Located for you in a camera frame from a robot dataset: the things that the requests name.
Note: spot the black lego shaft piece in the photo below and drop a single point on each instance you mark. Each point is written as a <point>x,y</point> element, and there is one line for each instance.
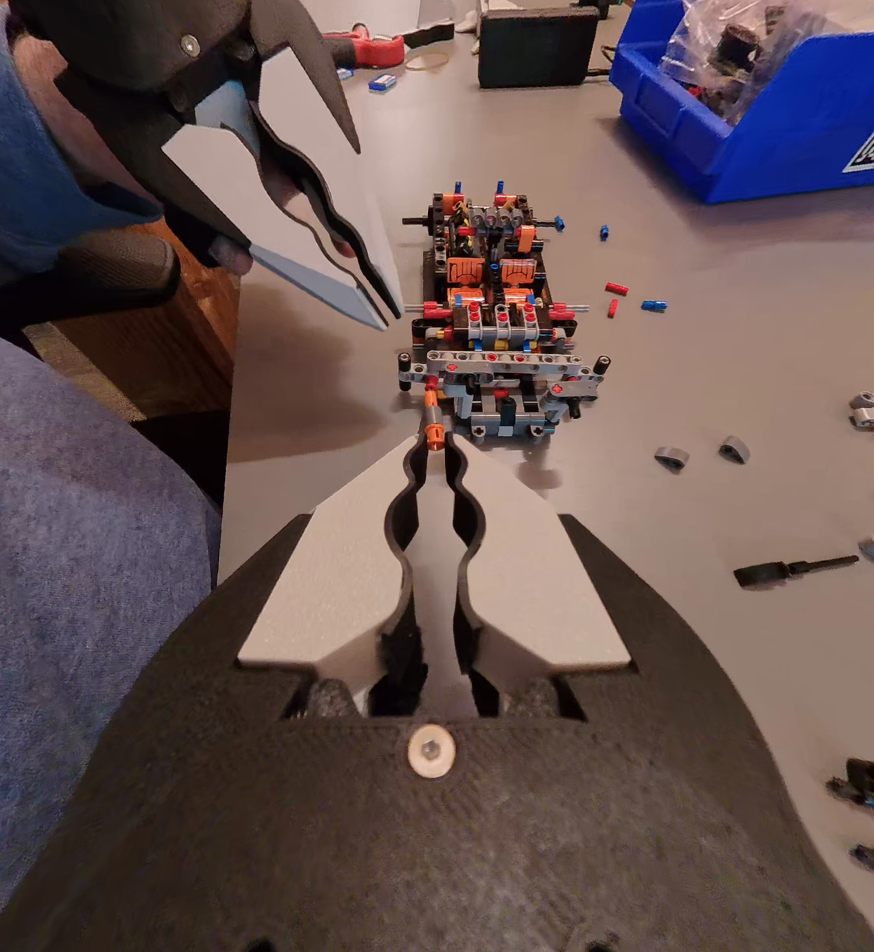
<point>761,574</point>

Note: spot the black box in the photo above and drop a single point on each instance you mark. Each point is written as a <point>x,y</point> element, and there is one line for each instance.
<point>534,44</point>

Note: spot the orange lego pin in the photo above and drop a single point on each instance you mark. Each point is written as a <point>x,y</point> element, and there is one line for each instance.
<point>434,436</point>

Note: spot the person's blue sweater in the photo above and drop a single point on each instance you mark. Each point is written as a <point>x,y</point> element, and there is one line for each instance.
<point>72,558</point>

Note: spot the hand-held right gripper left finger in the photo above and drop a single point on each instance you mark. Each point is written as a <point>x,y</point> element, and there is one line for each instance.
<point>325,595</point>

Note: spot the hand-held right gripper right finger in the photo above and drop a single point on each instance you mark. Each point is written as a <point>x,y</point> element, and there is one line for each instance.
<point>541,595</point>

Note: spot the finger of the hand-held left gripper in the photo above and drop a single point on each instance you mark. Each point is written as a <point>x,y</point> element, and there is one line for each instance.
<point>243,193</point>
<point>318,149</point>

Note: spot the rubber band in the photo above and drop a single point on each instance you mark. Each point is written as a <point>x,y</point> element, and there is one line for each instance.
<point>410,61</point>

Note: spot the person's left hand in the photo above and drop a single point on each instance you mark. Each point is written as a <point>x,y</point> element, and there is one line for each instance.
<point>232,258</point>

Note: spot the pile of clear plastic bags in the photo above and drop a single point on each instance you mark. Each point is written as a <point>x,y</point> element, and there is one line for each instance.
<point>779,52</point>

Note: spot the black office chair armrest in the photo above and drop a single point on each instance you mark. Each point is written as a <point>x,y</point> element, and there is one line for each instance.
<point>109,275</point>

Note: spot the partly built lego car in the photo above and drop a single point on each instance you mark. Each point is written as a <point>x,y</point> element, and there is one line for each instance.
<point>504,327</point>

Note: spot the black lego cross connector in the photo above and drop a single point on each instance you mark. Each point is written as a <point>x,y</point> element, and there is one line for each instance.
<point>868,788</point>

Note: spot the grey quarter-round lego piece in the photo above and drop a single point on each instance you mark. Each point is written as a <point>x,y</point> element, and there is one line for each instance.
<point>734,448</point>
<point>671,457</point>

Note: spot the red black hand tool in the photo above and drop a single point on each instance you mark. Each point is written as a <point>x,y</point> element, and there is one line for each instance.
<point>374,48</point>

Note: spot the blue plastic bin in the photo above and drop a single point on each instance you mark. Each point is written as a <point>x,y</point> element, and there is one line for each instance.
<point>779,149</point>

